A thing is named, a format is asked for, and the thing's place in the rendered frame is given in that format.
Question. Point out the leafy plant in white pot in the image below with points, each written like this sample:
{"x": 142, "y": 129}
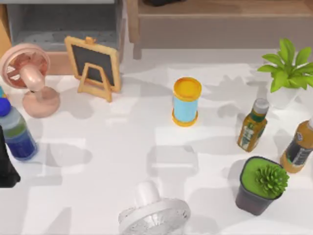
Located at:
{"x": 288, "y": 71}

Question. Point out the blue capped blue bottle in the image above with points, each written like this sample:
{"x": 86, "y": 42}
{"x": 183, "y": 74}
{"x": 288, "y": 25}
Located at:
{"x": 17, "y": 134}

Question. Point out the pink desk fan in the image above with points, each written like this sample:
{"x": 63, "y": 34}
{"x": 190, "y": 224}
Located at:
{"x": 29, "y": 78}

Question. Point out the wooden shelf unit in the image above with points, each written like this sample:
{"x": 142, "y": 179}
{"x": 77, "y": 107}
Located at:
{"x": 220, "y": 24}

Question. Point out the small green tea bottle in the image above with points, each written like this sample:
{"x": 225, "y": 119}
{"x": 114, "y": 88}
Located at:
{"x": 252, "y": 129}

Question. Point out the orange bottle with dark label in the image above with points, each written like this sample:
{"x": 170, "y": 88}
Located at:
{"x": 297, "y": 149}

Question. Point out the teal object at edge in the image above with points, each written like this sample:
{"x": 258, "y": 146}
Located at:
{"x": 1, "y": 91}

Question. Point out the pulled out wooden drawer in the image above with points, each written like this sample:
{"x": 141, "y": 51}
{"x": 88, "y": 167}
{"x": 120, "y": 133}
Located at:
{"x": 63, "y": 27}

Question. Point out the wooden framed blackboard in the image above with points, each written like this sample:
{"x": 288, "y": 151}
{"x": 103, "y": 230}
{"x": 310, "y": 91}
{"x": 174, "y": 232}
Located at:
{"x": 94, "y": 61}

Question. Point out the succulent in dark square pot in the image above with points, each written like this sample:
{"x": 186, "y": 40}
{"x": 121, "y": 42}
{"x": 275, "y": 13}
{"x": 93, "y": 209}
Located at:
{"x": 259, "y": 186}

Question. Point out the black object on shelf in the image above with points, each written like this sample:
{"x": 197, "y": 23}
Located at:
{"x": 161, "y": 2}

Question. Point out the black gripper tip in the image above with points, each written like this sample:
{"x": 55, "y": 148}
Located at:
{"x": 5, "y": 164}

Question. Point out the white desk fan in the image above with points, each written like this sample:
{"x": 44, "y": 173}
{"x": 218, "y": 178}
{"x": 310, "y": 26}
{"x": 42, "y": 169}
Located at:
{"x": 154, "y": 213}

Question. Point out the blue and yellow can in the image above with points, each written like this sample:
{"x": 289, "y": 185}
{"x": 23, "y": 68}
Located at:
{"x": 186, "y": 102}

